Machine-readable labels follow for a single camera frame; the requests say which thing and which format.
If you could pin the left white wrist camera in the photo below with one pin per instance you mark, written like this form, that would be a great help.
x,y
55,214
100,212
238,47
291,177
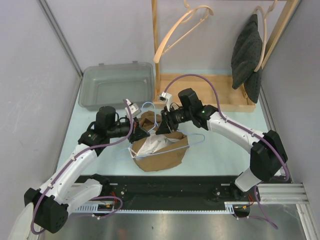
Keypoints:
x,y
131,109

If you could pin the aluminium frame rail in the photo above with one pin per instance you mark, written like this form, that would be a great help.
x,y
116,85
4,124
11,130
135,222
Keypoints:
x,y
282,193

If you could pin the wooden clothes rack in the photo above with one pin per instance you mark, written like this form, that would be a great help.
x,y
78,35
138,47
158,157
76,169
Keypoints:
x,y
231,100

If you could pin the dark grey dotted skirt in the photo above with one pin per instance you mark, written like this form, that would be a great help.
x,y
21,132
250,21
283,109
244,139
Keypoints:
x,y
245,58

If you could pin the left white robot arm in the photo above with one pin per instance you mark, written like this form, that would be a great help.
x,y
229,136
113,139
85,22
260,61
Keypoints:
x,y
54,201

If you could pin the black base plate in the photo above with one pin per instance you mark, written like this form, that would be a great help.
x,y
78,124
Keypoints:
x,y
172,193

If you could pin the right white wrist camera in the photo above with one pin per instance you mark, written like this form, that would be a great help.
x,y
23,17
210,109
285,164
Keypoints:
x,y
165,98

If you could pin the white slotted cable duct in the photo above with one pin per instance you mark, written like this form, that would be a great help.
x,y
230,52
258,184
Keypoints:
x,y
102,208

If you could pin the hanging wooden hanger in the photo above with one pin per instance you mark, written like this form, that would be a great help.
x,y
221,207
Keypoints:
x,y
190,13

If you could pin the tan cloth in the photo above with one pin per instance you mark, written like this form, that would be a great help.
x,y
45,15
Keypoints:
x,y
157,162

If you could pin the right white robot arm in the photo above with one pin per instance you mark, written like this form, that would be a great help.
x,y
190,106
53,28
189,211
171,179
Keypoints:
x,y
266,150

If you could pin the clear grey plastic bin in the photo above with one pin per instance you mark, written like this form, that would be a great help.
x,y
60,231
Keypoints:
x,y
108,85

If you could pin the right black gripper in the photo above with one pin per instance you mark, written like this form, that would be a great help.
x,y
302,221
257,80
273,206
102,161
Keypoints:
x,y
167,125

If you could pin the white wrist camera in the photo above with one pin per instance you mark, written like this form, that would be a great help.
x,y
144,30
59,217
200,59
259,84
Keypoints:
x,y
165,98
131,109

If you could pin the light wooden hanger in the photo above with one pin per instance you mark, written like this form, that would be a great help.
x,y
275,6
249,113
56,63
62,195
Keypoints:
x,y
264,16

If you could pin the light blue wire hanger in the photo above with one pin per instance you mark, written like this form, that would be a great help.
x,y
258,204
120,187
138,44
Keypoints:
x,y
161,144

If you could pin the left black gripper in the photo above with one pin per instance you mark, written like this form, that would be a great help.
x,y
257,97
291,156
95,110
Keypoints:
x,y
138,133

